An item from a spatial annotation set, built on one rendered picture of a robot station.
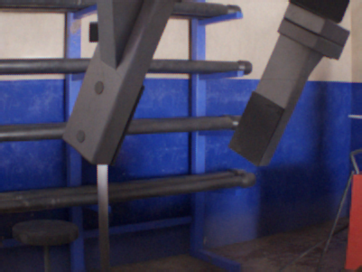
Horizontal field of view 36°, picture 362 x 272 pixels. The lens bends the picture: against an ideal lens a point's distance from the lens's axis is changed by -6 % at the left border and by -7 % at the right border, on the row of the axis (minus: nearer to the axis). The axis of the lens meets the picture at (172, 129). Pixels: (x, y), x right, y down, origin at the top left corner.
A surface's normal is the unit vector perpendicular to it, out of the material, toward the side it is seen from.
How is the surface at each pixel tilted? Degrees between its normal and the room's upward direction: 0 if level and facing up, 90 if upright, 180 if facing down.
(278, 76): 83
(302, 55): 83
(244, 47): 90
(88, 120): 83
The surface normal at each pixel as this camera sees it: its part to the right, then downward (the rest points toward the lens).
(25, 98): 0.55, 0.07
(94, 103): -0.65, -0.05
